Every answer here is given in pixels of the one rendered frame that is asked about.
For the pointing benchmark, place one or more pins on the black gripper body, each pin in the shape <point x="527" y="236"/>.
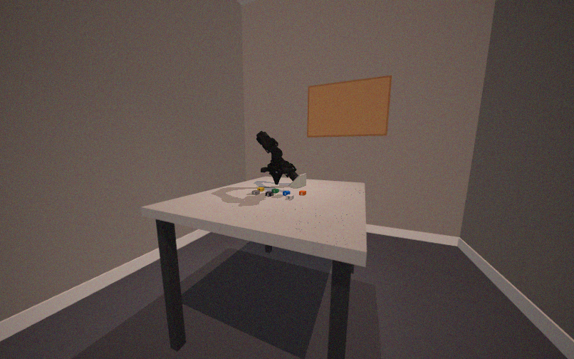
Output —
<point x="280" y="171"/>

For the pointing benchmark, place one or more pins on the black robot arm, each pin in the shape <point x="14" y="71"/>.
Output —
<point x="270" y="145"/>

